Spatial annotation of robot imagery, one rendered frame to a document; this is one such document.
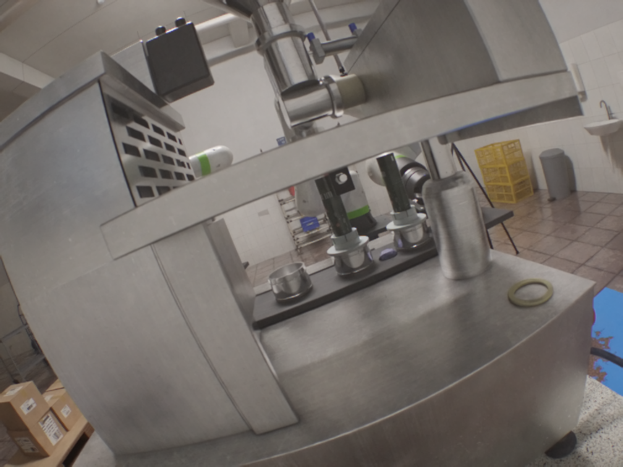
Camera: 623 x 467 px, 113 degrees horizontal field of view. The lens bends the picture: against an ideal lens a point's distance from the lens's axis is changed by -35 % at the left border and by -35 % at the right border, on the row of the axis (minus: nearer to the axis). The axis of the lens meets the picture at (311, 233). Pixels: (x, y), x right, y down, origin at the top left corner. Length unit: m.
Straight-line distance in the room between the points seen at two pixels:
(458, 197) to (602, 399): 0.42
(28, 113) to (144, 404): 0.27
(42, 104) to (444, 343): 0.40
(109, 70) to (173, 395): 0.27
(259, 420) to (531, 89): 0.31
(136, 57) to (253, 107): 5.71
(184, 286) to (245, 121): 5.89
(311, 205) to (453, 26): 1.04
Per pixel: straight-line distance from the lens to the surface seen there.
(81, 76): 0.28
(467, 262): 0.40
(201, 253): 0.21
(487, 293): 0.37
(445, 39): 0.25
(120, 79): 0.29
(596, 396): 0.61
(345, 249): 0.49
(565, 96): 0.26
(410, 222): 0.53
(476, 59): 0.22
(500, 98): 0.20
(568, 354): 0.37
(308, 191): 1.19
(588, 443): 0.55
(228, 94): 6.26
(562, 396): 0.41
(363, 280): 0.47
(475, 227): 0.39
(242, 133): 6.04
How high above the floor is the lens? 1.20
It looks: 10 degrees down
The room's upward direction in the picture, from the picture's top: 21 degrees counter-clockwise
